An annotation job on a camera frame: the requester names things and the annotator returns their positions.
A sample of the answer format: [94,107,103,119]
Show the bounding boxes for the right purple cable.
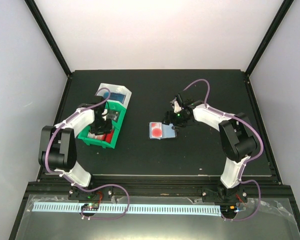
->
[183,79,265,223]

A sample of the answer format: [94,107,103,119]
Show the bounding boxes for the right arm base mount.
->
[201,184,247,204]

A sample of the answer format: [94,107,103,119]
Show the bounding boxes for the left black frame post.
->
[24,0,72,77]

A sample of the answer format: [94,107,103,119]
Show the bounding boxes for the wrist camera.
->
[101,108,109,120]
[170,99,182,114]

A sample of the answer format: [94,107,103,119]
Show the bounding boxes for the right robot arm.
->
[162,92,264,202]

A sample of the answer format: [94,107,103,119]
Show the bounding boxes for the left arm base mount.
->
[68,184,116,202]

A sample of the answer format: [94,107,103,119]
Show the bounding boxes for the clear white plastic bin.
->
[95,83,132,109]

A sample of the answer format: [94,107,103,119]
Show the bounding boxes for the black aluminium front rail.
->
[25,175,294,199]

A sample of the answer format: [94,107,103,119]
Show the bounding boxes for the white slotted cable duct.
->
[32,202,222,217]

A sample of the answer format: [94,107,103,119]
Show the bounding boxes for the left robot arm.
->
[38,96,113,200]

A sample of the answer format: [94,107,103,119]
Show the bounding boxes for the right black frame post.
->
[245,0,294,77]

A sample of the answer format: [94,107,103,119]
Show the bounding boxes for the right small circuit board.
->
[220,205,243,214]

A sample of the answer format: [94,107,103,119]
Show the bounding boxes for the left small circuit board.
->
[80,203,99,212]

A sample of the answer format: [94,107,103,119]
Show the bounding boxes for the black cards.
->
[107,109,121,123]

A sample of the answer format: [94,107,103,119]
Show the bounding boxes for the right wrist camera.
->
[170,99,182,114]

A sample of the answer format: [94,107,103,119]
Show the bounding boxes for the red credit card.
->
[87,131,114,143]

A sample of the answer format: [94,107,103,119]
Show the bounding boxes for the small circuit board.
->
[80,203,99,212]
[220,205,243,214]

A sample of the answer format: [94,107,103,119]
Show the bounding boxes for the clear acrylic sheet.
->
[15,195,300,240]

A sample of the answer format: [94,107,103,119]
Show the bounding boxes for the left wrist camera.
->
[101,108,109,120]

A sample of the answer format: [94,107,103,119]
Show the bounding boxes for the white card with red circle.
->
[149,122,163,139]

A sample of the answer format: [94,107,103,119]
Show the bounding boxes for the blue cards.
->
[99,91,126,104]

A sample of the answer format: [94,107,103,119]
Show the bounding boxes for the green plastic bin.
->
[77,121,122,149]
[101,100,127,130]

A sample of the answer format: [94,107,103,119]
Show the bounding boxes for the black frame post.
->
[24,0,72,77]
[245,0,294,77]

